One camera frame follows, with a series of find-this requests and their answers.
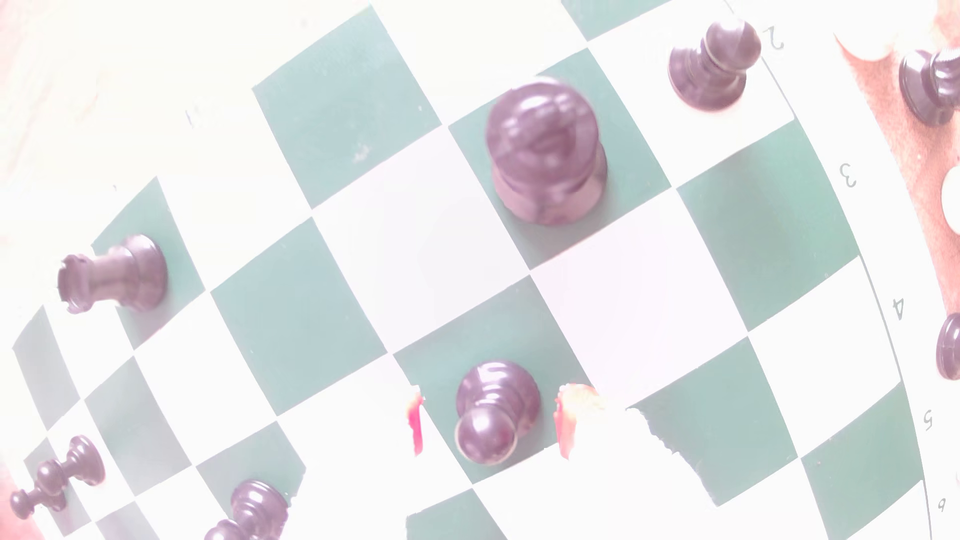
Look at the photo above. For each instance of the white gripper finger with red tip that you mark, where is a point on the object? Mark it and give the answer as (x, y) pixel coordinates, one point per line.
(414, 424)
(570, 420)

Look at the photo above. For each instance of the black pawn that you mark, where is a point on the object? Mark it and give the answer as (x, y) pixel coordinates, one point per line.
(24, 502)
(255, 510)
(82, 459)
(495, 405)
(709, 67)
(950, 346)

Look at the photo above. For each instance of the green and white chessboard mat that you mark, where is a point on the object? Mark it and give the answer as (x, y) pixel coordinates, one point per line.
(300, 337)

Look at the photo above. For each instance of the black rook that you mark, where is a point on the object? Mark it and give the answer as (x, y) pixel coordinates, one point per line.
(124, 274)

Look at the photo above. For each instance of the white pawn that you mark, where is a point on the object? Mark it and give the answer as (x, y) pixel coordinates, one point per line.
(952, 199)

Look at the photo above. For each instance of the white rook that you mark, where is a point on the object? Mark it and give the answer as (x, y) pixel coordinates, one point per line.
(870, 45)

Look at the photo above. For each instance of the black knight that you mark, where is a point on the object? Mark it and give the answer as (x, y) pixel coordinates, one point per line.
(926, 86)

